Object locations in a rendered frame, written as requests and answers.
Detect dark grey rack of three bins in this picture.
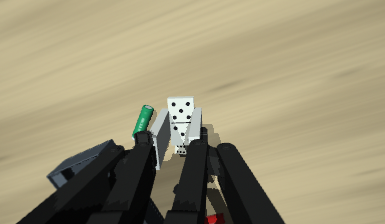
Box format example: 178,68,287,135
46,139,165,224

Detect white domino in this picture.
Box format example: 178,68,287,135
167,96,194,146

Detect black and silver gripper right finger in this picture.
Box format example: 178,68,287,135
163,107,286,224

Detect green aa battery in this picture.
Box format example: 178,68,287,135
132,105,153,140

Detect red aa battery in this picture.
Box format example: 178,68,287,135
204,213,225,224

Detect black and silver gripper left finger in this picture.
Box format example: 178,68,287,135
16,108,171,224

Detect white die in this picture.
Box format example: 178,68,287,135
175,145,188,155

